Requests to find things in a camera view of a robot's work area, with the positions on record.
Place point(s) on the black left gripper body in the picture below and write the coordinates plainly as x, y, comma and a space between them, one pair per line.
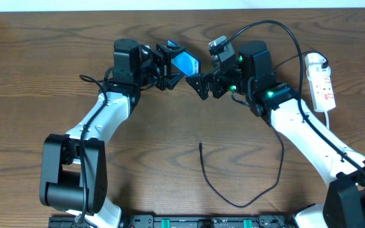
164, 66

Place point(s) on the white USB wall charger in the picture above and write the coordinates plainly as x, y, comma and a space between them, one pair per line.
316, 63

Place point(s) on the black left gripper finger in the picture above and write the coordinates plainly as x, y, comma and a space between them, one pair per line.
173, 51
173, 80

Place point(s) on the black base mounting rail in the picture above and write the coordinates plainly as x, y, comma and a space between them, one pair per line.
149, 221

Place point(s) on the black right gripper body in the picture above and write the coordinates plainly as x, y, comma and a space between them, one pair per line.
218, 82

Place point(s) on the white power strip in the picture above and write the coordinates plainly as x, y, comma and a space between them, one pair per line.
323, 98

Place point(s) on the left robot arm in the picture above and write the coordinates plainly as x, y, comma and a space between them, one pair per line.
73, 173

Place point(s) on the blue Samsung Galaxy smartphone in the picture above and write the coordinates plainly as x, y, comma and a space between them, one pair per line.
187, 63

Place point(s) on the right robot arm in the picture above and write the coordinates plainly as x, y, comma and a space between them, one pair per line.
249, 72

